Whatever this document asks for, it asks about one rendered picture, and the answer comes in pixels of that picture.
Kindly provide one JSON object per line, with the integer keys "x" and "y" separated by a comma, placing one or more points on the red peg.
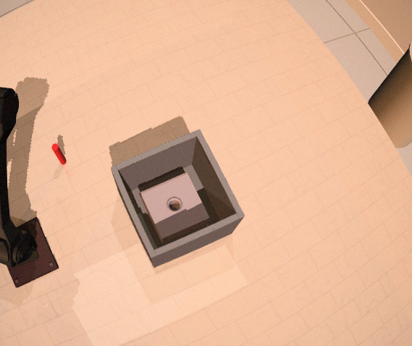
{"x": 59, "y": 154}

